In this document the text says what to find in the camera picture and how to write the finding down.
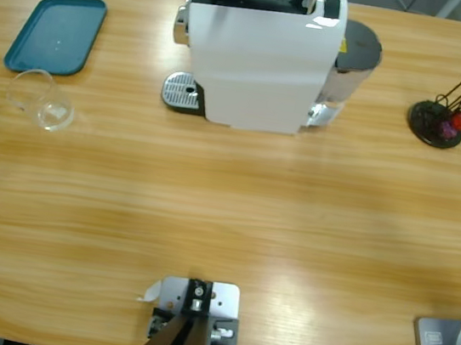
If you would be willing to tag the white paper tag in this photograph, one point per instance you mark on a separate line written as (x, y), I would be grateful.
(151, 292)

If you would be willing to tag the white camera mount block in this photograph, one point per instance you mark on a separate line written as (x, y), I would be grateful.
(222, 304)

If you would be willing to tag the white capsule coffee machine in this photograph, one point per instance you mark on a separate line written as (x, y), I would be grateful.
(254, 64)

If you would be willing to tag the teal plastic serving tray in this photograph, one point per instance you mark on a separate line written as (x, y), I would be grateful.
(57, 32)

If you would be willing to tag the clear water tank dark lid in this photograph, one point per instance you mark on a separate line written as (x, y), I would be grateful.
(360, 45)

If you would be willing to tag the chrome and black drip tray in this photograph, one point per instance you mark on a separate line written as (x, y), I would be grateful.
(182, 88)

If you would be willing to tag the purple coffee capsule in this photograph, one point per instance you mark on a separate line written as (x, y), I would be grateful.
(448, 129)

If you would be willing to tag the grey metal pole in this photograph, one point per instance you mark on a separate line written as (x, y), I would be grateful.
(447, 7)

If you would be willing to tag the clear drinking glass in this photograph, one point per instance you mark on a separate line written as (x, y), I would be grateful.
(54, 113)

